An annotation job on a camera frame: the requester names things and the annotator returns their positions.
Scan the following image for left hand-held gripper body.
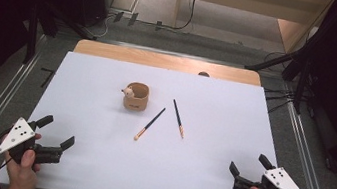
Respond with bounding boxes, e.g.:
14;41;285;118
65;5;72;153
0;113;68;171

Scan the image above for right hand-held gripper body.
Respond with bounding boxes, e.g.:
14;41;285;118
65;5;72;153
232;160;313;189

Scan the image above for dark blue wooden-ended chopstick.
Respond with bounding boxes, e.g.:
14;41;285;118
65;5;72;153
133;103;166;145
167;98;190;139

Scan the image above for wooden cup with animal figure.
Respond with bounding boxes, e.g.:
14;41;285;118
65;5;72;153
118;80;152;112

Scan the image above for person's left hand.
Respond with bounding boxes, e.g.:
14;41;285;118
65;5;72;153
0;145;45;189

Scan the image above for white table mat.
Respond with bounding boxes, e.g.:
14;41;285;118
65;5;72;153
0;43;308;189

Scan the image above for black metal stand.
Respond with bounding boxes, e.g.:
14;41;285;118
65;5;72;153
21;2;102;75
239;44;316;117

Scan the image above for thin black floor cables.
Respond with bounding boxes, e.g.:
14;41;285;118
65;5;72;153
260;86;296;117

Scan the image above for white floor cable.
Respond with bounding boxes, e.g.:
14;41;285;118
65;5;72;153
85;11;118;41

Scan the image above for black hanging power cable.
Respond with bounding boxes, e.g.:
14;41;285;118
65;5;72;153
170;0;200;34

